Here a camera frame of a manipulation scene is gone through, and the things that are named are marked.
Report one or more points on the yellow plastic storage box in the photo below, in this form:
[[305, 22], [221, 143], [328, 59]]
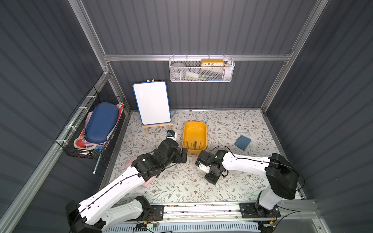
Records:
[[195, 131]]

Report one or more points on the black wire side basket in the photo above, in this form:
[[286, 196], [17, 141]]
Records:
[[73, 141]]

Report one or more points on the blue oval case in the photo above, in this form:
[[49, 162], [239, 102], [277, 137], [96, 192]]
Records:
[[101, 123]]

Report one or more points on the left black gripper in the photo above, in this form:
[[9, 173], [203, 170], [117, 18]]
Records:
[[182, 155]]

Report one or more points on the yellow clock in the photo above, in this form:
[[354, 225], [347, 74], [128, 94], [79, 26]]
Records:
[[212, 63]]

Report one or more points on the small whiteboard on easel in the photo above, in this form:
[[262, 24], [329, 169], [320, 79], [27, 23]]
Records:
[[153, 104]]

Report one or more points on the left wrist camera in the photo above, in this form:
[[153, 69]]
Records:
[[171, 135]]

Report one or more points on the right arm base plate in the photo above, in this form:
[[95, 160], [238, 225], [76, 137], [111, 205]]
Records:
[[254, 210]]

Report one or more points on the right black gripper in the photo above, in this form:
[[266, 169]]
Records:
[[201, 158]]

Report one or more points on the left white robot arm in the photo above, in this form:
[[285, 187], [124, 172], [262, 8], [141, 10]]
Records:
[[99, 213]]

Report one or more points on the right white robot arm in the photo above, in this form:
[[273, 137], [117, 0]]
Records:
[[281, 175]]

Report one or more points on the white tape roll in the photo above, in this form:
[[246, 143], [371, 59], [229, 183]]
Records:
[[178, 70]]

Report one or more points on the white wire wall basket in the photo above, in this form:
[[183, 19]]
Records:
[[197, 74]]

